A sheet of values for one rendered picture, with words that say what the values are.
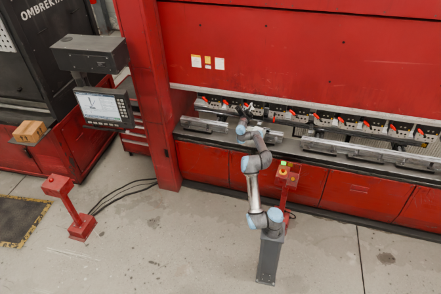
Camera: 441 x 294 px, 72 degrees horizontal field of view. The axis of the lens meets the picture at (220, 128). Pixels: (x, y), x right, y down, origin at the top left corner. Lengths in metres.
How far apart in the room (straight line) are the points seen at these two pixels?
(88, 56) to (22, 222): 2.27
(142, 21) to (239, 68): 0.85
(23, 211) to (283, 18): 3.44
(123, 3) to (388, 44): 1.91
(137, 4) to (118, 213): 2.28
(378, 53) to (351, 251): 1.95
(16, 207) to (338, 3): 3.87
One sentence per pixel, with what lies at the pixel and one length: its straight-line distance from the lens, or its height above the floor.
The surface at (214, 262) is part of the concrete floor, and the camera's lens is 3.25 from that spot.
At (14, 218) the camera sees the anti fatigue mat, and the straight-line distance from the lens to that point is 4.22.
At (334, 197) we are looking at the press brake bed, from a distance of 3.33.
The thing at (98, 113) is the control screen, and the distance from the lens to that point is 2.76.
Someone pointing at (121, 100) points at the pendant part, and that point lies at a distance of 2.55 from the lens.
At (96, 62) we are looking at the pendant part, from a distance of 2.48.
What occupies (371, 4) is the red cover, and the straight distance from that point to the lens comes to 2.32.
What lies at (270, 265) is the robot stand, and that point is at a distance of 2.84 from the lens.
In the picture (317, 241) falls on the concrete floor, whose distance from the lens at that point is 3.46.
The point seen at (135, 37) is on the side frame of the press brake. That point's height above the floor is 1.93.
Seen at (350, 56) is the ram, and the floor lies 1.85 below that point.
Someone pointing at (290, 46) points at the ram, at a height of 1.88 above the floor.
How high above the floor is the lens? 2.92
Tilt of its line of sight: 40 degrees down
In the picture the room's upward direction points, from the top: 2 degrees counter-clockwise
